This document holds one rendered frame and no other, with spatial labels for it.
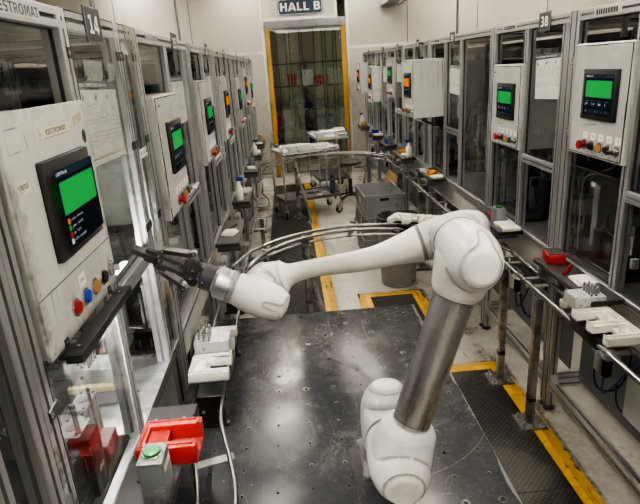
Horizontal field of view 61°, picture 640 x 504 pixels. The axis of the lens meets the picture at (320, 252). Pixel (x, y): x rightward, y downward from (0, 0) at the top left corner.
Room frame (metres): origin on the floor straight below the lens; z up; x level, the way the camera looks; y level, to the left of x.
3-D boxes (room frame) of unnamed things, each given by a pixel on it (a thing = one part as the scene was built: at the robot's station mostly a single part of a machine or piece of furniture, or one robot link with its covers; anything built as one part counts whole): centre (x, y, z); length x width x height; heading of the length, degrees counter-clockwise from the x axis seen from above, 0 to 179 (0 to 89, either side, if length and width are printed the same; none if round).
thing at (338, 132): (8.47, -0.25, 0.48); 0.84 x 0.58 x 0.97; 10
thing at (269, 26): (9.87, 0.01, 1.31); 1.36 x 0.10 x 2.62; 92
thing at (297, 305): (6.23, 0.27, 0.01); 5.85 x 0.59 x 0.01; 2
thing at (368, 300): (3.80, -0.59, 0.01); 1.00 x 0.55 x 0.01; 2
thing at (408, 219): (3.48, -0.66, 0.84); 0.37 x 0.14 x 0.10; 60
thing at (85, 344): (1.13, 0.51, 1.37); 0.36 x 0.04 x 0.04; 2
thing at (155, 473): (1.08, 0.44, 0.97); 0.08 x 0.08 x 0.12; 2
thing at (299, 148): (7.19, 0.10, 0.48); 0.88 x 0.56 x 0.96; 110
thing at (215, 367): (1.86, 0.43, 0.84); 0.36 x 0.14 x 0.10; 2
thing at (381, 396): (1.41, -0.17, 0.85); 0.18 x 0.16 x 0.22; 0
